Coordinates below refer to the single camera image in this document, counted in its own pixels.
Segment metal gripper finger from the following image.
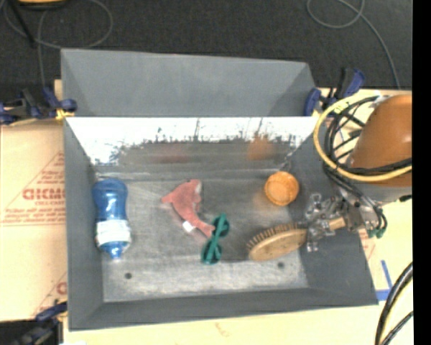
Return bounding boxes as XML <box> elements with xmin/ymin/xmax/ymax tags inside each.
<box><xmin>303</xmin><ymin>193</ymin><xmax>337</xmax><ymax>226</ymax></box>
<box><xmin>305</xmin><ymin>226</ymin><xmax>335</xmax><ymax>253</ymax></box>

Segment wooden brush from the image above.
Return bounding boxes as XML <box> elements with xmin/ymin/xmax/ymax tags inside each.
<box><xmin>246</xmin><ymin>216</ymin><xmax>347</xmax><ymax>262</ymax></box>

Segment orange ball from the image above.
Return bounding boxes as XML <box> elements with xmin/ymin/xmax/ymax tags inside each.
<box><xmin>264</xmin><ymin>170</ymin><xmax>300</xmax><ymax>207</ymax></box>

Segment green sunglasses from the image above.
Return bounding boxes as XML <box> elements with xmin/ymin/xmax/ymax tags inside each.
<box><xmin>200</xmin><ymin>213</ymin><xmax>231</xmax><ymax>266</ymax></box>

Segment pink toy dolphin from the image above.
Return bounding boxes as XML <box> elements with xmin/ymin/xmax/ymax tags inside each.
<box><xmin>160</xmin><ymin>178</ymin><xmax>216</xmax><ymax>237</ymax></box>

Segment grey metal bin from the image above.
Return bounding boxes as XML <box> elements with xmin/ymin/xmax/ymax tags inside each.
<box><xmin>60</xmin><ymin>48</ymin><xmax>379</xmax><ymax>331</ymax></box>

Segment blue plastic bottle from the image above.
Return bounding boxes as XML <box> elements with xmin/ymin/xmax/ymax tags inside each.
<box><xmin>91</xmin><ymin>178</ymin><xmax>133</xmax><ymax>260</ymax></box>

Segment brown cardboard board red print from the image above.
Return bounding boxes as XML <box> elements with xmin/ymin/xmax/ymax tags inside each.
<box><xmin>0</xmin><ymin>119</ymin><xmax>68</xmax><ymax>323</ymax></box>

